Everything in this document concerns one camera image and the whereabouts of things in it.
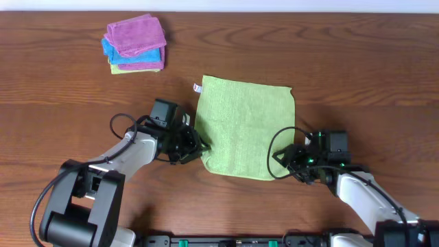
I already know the light green microfiber cloth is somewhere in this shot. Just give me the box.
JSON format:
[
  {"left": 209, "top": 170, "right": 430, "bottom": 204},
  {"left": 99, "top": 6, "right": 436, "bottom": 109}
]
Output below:
[{"left": 195, "top": 75, "right": 295, "bottom": 180}]

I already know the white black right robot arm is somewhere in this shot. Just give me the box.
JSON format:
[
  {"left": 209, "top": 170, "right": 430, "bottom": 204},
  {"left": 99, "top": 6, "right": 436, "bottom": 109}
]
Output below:
[{"left": 267, "top": 130, "right": 438, "bottom": 247}]

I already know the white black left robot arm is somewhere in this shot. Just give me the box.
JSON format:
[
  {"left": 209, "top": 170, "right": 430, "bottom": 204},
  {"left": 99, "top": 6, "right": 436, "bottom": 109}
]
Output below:
[{"left": 29, "top": 99, "right": 209, "bottom": 247}]

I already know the lower folded purple cloth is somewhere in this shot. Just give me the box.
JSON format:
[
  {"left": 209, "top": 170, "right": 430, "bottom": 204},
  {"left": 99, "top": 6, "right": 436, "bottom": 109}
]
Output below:
[{"left": 118, "top": 47, "right": 165, "bottom": 71}]

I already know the folded purple cloth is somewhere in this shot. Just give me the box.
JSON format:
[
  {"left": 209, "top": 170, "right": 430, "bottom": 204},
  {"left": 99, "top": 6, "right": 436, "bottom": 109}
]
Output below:
[
  {"left": 118, "top": 47, "right": 165, "bottom": 71},
  {"left": 104, "top": 14, "right": 167, "bottom": 57}
]

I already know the bottom folded green cloth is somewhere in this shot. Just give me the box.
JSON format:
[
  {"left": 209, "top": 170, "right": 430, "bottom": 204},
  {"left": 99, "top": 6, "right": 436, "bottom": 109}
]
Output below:
[{"left": 108, "top": 60, "right": 161, "bottom": 75}]

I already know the folded blue cloth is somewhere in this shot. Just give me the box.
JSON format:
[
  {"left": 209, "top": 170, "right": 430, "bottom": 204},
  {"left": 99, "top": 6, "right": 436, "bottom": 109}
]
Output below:
[{"left": 101, "top": 38, "right": 161, "bottom": 65}]

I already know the top folded purple cloth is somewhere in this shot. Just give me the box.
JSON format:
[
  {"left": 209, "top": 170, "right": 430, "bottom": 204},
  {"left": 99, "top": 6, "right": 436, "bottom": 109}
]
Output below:
[{"left": 104, "top": 14, "right": 167, "bottom": 57}]

